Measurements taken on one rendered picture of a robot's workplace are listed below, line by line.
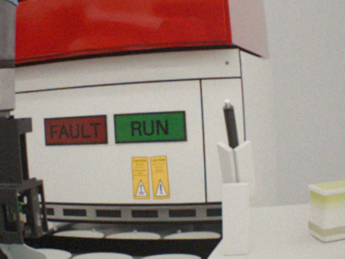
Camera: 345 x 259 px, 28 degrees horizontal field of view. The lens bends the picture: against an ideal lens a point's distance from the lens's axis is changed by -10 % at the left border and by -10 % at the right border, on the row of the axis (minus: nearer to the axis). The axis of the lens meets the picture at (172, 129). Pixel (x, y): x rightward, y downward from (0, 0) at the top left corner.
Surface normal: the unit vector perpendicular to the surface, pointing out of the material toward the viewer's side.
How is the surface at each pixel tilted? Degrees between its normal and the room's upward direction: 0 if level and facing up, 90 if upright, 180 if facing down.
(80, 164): 90
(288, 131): 90
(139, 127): 90
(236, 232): 90
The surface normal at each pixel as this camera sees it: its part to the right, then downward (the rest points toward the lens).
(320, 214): -0.99, 0.06
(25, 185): 0.98, -0.04
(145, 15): -0.21, 0.06
